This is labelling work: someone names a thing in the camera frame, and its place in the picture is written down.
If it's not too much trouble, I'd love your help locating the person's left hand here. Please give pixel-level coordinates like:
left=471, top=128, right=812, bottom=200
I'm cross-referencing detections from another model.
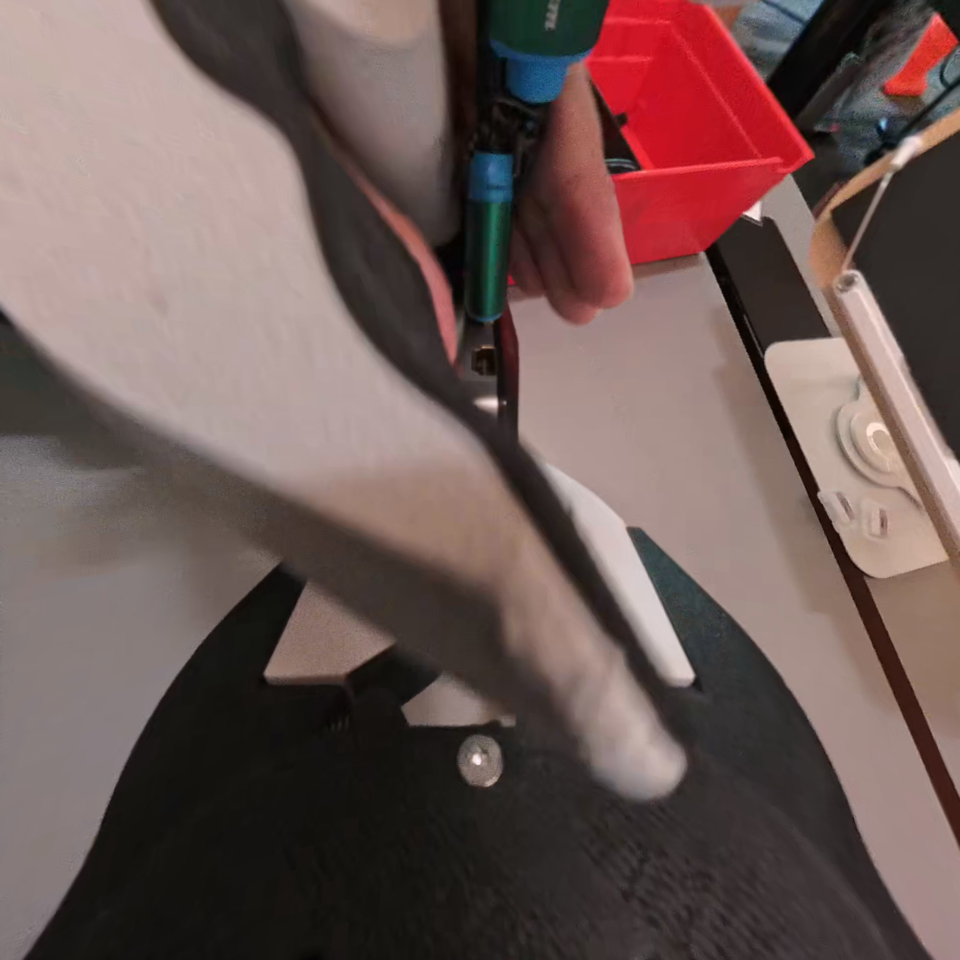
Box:
left=510, top=63, right=636, bottom=326

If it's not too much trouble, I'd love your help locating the green blue screwdriver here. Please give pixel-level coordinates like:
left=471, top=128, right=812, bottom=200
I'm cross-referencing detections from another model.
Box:
left=457, top=0, right=612, bottom=414

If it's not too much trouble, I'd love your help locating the red plastic bin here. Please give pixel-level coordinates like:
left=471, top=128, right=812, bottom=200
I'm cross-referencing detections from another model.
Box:
left=581, top=0, right=816, bottom=267

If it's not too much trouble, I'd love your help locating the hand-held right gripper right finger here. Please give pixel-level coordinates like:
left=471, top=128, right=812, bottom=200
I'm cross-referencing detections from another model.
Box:
left=540, top=463, right=696, bottom=689

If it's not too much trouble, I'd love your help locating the orange red plastic part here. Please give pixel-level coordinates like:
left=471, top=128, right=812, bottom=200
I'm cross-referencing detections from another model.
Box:
left=885, top=15, right=960, bottom=99

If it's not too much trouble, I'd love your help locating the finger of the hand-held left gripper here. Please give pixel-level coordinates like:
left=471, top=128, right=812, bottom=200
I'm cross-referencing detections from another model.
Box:
left=288, top=0, right=460, bottom=246
left=0, top=0, right=689, bottom=801

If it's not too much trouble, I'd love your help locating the white mounting bracket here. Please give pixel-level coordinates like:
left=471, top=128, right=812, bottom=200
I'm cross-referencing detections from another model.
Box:
left=765, top=337, right=950, bottom=580

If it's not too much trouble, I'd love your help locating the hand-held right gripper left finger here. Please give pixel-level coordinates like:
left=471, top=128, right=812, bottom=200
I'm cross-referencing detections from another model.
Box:
left=262, top=577, right=399, bottom=685

